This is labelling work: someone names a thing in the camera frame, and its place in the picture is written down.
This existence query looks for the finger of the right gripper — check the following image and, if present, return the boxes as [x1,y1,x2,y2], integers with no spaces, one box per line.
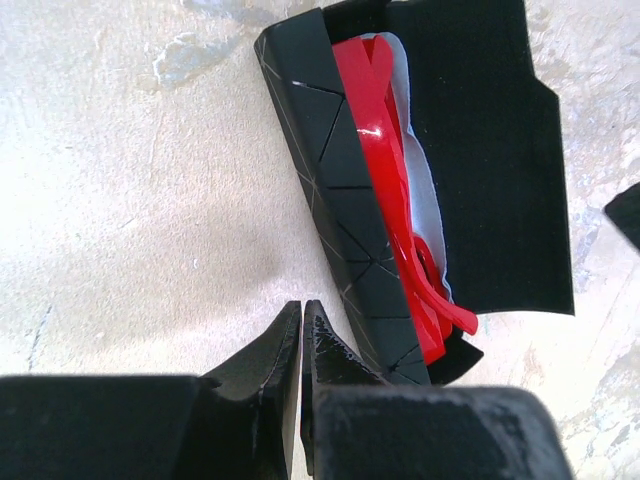
[604,183,640,250]

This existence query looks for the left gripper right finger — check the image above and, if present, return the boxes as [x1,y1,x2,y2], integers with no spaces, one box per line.
[300,300,573,479]

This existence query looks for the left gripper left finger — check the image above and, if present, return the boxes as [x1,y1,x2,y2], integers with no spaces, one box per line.
[1,301,302,479]

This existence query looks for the black glasses case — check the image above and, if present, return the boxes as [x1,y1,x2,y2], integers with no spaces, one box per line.
[254,1,574,385]

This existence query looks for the blue cleaning cloth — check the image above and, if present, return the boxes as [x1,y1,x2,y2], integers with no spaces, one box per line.
[381,32,452,301]

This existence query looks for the red sunglasses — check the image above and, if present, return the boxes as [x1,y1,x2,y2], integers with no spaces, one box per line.
[333,34,478,365]

